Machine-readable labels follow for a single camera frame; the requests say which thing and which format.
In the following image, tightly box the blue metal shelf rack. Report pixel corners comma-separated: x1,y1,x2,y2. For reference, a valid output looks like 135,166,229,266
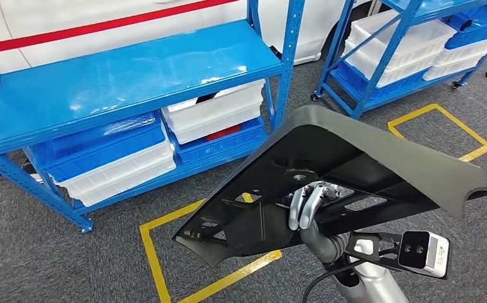
0,0,307,234
310,0,487,120

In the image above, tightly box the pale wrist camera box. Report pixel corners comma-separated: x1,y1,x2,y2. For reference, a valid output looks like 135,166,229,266
397,230,451,279

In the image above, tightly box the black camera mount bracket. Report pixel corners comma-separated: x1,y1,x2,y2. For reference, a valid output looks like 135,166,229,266
346,231,403,273

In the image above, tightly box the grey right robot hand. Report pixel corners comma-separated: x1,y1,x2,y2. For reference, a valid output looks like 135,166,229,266
287,182,355,263

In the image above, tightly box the white car with red stripe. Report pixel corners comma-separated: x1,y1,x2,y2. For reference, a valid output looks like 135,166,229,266
0,0,380,85

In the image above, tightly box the red item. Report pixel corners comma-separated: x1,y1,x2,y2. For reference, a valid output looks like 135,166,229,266
204,124,243,142

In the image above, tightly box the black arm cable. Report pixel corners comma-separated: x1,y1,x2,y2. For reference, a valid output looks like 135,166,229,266
301,259,365,303

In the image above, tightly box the black plastic panel part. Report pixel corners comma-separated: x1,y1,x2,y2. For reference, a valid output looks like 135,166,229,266
172,104,487,268

